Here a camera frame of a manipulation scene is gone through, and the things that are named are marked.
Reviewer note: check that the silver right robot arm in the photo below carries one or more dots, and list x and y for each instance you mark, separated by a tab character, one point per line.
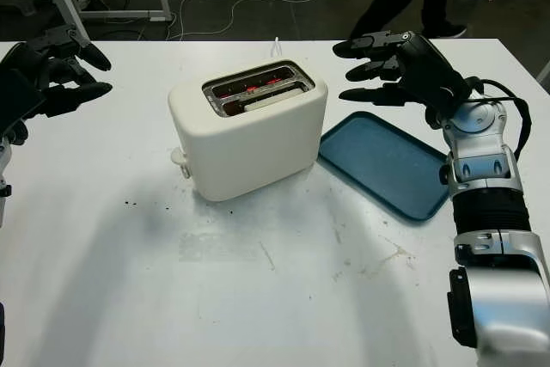
485	169

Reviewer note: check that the cream white two-slot toaster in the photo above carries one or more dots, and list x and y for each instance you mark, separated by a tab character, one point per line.
253	152

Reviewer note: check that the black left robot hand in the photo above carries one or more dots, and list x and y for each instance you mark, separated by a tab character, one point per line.
64	92

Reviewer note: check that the dark crumb cluster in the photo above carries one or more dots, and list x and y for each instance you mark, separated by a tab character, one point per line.
129	203

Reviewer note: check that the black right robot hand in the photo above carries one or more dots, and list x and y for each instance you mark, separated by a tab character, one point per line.
429	70

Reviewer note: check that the blue rectangular tray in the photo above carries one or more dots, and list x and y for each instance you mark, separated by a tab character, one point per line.
382	165

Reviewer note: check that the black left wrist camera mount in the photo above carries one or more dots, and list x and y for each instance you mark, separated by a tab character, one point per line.
19	96

